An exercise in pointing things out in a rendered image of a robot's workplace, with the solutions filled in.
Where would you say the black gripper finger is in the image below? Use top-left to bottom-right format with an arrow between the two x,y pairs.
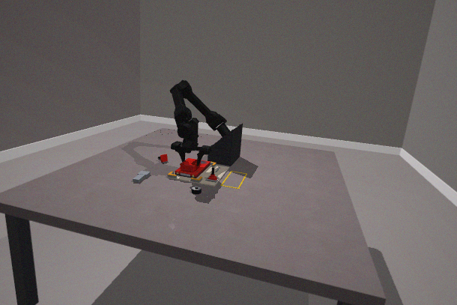
197,153 -> 204,166
175,150 -> 185,162

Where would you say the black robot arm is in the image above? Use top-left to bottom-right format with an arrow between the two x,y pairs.
170,80 -> 231,154

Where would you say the black toy tyre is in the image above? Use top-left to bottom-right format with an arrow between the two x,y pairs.
192,186 -> 202,194

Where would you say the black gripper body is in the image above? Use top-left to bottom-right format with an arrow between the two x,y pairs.
171,134 -> 211,155

